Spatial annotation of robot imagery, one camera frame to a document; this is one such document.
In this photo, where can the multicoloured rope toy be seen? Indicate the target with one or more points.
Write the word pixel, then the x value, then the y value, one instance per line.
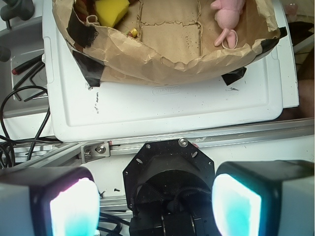
pixel 85 10

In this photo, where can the brown paper bag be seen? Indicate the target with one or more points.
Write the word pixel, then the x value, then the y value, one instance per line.
pixel 166 42

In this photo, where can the silver corner bracket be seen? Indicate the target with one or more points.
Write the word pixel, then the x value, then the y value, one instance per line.
pixel 94 151

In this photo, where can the red handled screwdriver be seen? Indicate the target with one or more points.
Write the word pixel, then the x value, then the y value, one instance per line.
pixel 26 65

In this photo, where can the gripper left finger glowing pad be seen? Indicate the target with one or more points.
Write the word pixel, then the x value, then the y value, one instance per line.
pixel 48 201

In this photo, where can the yellow sponge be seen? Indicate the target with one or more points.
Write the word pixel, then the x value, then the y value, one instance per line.
pixel 110 12

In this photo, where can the aluminium frame rail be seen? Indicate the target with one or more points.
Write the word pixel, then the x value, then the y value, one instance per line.
pixel 277 140

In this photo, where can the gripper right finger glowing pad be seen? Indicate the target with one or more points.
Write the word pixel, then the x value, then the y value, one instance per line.
pixel 265 198

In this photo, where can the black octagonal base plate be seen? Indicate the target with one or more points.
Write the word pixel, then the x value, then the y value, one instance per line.
pixel 167 157

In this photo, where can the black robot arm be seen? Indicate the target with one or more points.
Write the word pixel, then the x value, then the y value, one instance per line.
pixel 192 216

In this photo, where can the pink plush toy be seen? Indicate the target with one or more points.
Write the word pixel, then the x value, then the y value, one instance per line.
pixel 227 16

